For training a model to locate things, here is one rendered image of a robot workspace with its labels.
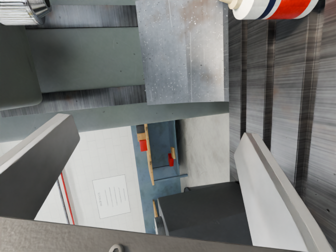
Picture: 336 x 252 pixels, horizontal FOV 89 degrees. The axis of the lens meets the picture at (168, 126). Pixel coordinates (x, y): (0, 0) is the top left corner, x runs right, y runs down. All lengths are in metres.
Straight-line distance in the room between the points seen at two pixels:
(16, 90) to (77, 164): 4.56
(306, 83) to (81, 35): 0.57
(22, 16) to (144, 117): 0.44
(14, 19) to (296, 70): 0.33
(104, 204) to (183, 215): 5.13
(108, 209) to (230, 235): 5.26
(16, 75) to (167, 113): 0.42
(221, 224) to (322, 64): 0.26
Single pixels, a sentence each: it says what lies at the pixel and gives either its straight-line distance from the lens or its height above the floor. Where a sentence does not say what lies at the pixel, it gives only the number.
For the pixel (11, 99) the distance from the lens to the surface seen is 0.45.
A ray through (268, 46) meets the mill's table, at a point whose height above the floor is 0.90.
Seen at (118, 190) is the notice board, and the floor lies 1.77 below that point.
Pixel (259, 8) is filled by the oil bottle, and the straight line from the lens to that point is 0.24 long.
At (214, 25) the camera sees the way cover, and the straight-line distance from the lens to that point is 0.55.
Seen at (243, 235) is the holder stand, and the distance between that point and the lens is 0.36.
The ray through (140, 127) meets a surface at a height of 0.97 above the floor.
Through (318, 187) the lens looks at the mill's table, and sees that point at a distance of 0.30.
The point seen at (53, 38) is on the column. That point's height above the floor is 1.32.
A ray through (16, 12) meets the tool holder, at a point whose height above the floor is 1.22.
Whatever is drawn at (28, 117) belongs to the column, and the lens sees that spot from 0.68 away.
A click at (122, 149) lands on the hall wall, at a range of 4.70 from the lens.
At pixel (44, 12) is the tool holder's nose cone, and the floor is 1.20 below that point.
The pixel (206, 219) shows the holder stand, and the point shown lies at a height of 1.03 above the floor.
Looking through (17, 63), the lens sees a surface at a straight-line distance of 0.50.
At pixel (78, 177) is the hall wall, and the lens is 5.13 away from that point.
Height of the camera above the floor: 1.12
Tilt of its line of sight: 11 degrees down
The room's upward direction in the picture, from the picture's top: 98 degrees counter-clockwise
